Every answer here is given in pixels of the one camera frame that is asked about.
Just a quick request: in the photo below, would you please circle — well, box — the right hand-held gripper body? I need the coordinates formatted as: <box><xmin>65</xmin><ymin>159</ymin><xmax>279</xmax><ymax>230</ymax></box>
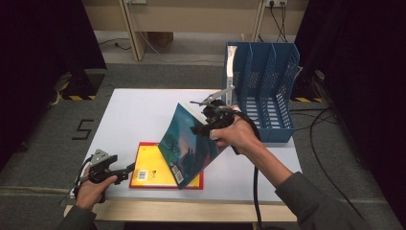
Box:
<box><xmin>190</xmin><ymin>84</ymin><xmax>237</xmax><ymax>133</ymax></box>

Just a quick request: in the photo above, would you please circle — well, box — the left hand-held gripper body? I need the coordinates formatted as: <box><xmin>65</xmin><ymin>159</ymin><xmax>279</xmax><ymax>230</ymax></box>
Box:
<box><xmin>88</xmin><ymin>148</ymin><xmax>123</xmax><ymax>185</ymax></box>

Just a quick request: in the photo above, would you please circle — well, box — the teal book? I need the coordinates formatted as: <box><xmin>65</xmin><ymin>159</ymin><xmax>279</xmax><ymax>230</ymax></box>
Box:
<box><xmin>158</xmin><ymin>102</ymin><xmax>230</xmax><ymax>191</ymax></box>

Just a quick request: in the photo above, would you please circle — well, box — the red book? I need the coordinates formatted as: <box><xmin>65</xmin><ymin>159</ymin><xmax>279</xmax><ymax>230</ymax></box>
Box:
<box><xmin>128</xmin><ymin>141</ymin><xmax>205</xmax><ymax>191</ymax></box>

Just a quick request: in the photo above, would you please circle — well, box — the white picture book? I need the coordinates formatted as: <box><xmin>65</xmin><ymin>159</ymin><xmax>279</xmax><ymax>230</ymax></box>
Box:
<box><xmin>225</xmin><ymin>45</ymin><xmax>238</xmax><ymax>107</ymax></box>

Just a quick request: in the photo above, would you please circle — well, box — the blue file rack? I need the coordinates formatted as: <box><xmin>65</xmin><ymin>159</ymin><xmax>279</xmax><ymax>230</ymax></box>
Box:
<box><xmin>220</xmin><ymin>41</ymin><xmax>301</xmax><ymax>144</ymax></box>

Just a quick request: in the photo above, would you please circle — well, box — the person's right hand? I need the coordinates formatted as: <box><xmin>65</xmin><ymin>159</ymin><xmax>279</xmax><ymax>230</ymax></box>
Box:
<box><xmin>210</xmin><ymin>104</ymin><xmax>262</xmax><ymax>156</ymax></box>

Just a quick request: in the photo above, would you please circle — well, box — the person's left hand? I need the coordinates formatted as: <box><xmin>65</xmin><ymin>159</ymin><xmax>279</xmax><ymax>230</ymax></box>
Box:
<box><xmin>75</xmin><ymin>166</ymin><xmax>119</xmax><ymax>212</ymax></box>

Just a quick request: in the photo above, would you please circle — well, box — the cardboard box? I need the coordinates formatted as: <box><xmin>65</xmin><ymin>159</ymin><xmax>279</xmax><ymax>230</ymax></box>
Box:
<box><xmin>147</xmin><ymin>31</ymin><xmax>175</xmax><ymax>48</ymax></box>

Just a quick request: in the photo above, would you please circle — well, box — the black curtain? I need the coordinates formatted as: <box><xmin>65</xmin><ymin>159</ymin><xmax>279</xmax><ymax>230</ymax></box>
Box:
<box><xmin>0</xmin><ymin>0</ymin><xmax>107</xmax><ymax>172</ymax></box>
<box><xmin>293</xmin><ymin>0</ymin><xmax>406</xmax><ymax>221</ymax></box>

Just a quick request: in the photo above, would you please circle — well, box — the thin gripper cable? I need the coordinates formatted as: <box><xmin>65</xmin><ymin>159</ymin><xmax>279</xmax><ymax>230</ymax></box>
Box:
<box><xmin>74</xmin><ymin>156</ymin><xmax>94</xmax><ymax>197</ymax></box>

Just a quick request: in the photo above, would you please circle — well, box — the thick black gripper cable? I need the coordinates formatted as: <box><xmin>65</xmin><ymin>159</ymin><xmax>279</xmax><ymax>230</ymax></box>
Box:
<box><xmin>233</xmin><ymin>109</ymin><xmax>265</xmax><ymax>230</ymax></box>

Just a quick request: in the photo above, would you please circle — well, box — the pale cable bundle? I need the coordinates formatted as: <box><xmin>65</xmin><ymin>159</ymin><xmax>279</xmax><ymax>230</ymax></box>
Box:
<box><xmin>47</xmin><ymin>71</ymin><xmax>73</xmax><ymax>108</ymax></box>

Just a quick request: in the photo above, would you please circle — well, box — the black power cable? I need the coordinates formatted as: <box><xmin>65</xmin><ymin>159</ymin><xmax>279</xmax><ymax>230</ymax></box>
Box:
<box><xmin>276</xmin><ymin>3</ymin><xmax>287</xmax><ymax>43</ymax></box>
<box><xmin>269</xmin><ymin>3</ymin><xmax>288</xmax><ymax>43</ymax></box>

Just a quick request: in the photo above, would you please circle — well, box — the black cable with plug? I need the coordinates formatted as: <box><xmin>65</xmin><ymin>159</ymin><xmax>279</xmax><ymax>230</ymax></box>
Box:
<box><xmin>96</xmin><ymin>37</ymin><xmax>132</xmax><ymax>51</ymax></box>

